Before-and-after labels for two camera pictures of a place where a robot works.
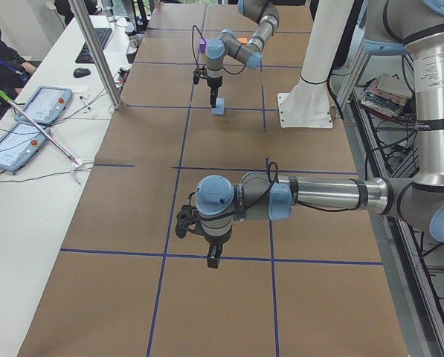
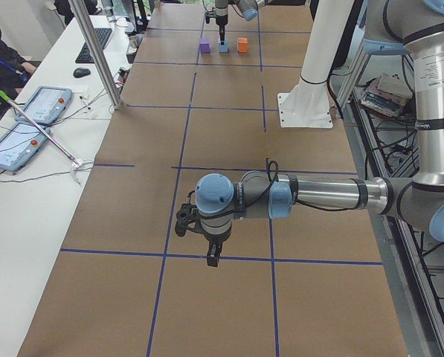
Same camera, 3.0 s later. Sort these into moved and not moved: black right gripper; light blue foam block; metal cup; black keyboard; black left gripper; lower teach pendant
Moved: light blue foam block; black right gripper
Not moved: black left gripper; lower teach pendant; black keyboard; metal cup
